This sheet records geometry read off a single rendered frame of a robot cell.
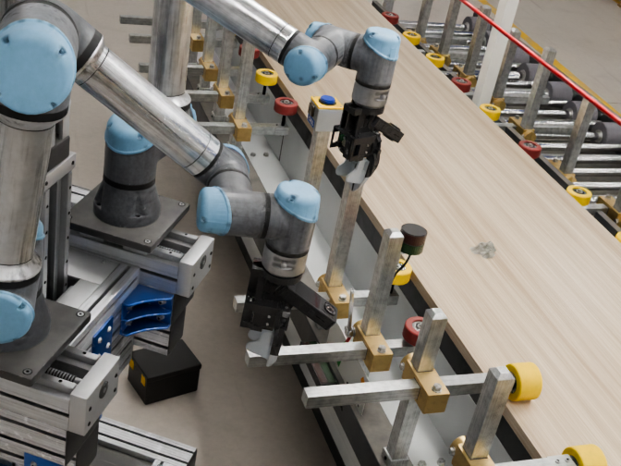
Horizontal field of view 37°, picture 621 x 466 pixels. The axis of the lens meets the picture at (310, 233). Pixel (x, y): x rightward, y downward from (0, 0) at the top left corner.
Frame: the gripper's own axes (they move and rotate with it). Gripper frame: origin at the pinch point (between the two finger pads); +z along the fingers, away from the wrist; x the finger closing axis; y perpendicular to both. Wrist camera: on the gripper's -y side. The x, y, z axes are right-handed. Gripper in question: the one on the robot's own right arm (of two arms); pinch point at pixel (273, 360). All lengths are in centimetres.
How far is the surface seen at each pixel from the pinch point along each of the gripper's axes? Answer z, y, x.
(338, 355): 23.8, -16.3, -36.2
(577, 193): 16, -88, -131
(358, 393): 12.3, -18.4, -10.5
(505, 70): 10, -74, -214
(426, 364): 9.1, -32.0, -19.7
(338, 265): 19, -14, -66
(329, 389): 12.4, -12.7, -10.1
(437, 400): 12.3, -34.8, -13.0
